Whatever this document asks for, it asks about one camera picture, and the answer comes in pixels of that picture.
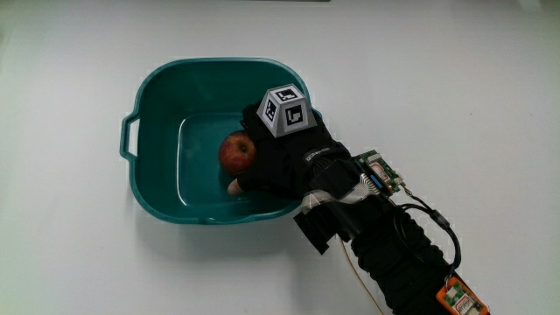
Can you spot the person's right hand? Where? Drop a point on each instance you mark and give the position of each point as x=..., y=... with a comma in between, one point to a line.
x=289, y=162

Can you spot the red apple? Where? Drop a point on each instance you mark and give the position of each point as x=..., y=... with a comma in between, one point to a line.
x=236, y=153

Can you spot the teal deep plastic plate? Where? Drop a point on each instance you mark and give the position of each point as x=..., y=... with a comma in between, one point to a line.
x=166, y=131

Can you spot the person's right forearm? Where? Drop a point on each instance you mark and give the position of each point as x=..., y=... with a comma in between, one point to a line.
x=394, y=258

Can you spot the green circuit board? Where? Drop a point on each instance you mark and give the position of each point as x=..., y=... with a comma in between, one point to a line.
x=381, y=172

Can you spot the orange sensor module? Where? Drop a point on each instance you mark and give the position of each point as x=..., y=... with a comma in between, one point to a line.
x=459, y=299

